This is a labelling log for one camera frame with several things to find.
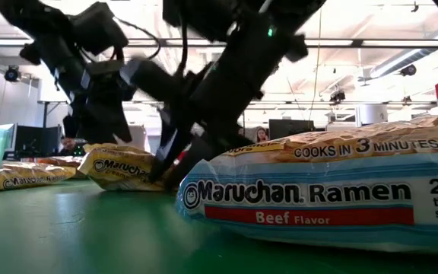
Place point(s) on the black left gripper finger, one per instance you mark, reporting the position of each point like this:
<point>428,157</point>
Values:
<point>71,127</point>
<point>108,125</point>

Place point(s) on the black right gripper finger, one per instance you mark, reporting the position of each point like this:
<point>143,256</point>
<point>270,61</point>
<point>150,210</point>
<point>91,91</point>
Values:
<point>167,144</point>
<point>192,163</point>

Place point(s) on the yellow chicken ramen noodle pack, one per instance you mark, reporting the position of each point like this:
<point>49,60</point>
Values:
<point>120,167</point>
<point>32,177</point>

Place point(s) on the blue beef ramen noodle pack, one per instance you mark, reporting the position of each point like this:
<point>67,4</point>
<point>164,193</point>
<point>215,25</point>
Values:
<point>318,198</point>

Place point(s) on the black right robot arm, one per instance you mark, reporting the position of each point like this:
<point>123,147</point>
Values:
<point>264,15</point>

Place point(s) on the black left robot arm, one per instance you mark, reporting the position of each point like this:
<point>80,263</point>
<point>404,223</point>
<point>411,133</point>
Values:
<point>44,23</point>

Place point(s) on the person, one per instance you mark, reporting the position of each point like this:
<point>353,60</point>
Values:
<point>261,135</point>

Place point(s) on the black monitor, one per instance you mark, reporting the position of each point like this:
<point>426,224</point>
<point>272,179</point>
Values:
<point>36,141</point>
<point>291,129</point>

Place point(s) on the black ceiling spotlight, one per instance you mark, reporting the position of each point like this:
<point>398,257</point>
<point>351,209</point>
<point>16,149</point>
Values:
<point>408,70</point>
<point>337,96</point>
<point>11,74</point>

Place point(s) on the green table mat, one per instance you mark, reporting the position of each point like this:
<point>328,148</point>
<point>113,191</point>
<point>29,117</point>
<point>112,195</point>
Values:
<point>89,228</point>

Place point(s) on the white round column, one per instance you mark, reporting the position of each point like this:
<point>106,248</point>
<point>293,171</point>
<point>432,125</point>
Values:
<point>371,114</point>

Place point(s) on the distant black rig frame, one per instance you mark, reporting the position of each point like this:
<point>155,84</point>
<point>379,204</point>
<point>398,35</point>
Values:
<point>45,114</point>

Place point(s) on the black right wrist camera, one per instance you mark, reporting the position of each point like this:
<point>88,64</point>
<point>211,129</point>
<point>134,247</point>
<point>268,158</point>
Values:
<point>204,87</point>

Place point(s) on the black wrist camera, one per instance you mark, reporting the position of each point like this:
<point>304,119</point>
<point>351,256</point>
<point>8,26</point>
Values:
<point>204,87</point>
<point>150,78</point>

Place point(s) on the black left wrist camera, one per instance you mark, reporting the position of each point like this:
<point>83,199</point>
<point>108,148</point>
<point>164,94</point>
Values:
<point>150,78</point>

